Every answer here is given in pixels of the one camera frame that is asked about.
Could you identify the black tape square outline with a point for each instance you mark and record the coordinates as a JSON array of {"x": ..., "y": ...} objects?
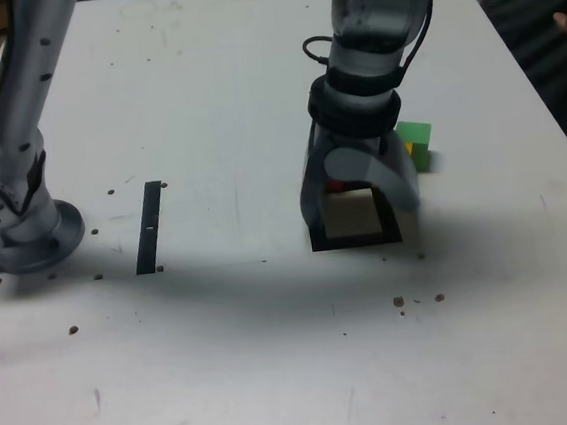
[{"x": 356, "y": 241}]

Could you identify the person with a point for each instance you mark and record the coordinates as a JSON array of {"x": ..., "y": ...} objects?
[{"x": 535, "y": 7}]

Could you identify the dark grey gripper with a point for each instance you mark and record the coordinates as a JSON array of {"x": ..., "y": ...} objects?
[{"x": 357, "y": 141}]

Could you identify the black tape strip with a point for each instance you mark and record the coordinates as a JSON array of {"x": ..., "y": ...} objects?
[{"x": 148, "y": 245}]

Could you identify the green cube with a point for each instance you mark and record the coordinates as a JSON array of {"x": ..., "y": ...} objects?
[{"x": 419, "y": 134}]

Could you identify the red cube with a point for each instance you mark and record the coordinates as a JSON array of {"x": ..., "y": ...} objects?
[{"x": 335, "y": 185}]

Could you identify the yellow cube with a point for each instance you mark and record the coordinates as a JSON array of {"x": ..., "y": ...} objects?
[{"x": 409, "y": 150}]

